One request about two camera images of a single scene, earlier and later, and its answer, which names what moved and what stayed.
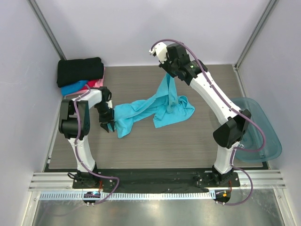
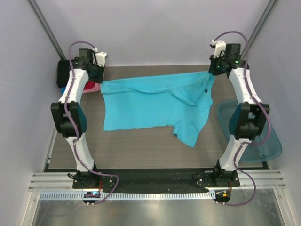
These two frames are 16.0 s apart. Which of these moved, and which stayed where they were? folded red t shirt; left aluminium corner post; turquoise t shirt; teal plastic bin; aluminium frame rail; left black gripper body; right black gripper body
Moved: right black gripper body; turquoise t shirt; left black gripper body
Stayed: folded red t shirt; aluminium frame rail; left aluminium corner post; teal plastic bin
